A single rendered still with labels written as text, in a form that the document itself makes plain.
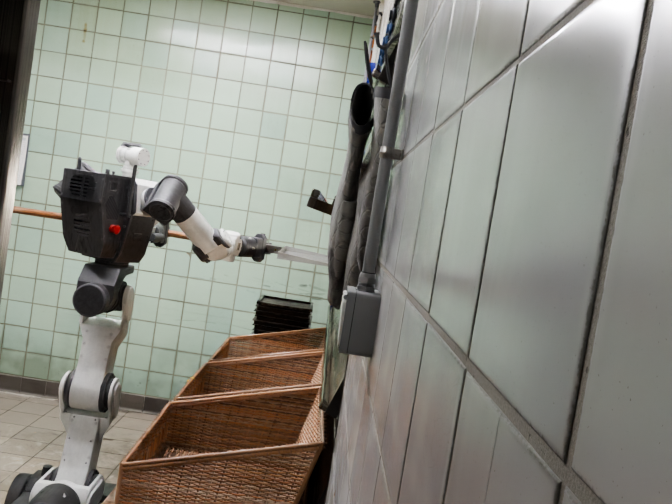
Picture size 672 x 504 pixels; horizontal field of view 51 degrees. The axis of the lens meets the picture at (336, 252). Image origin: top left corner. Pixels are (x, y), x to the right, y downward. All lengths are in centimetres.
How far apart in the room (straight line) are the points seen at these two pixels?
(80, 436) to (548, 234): 256
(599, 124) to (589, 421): 9
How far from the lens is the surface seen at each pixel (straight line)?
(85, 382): 269
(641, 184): 20
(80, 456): 276
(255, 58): 446
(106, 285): 255
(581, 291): 23
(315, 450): 175
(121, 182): 254
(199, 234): 257
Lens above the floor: 139
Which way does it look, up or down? 3 degrees down
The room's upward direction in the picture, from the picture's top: 9 degrees clockwise
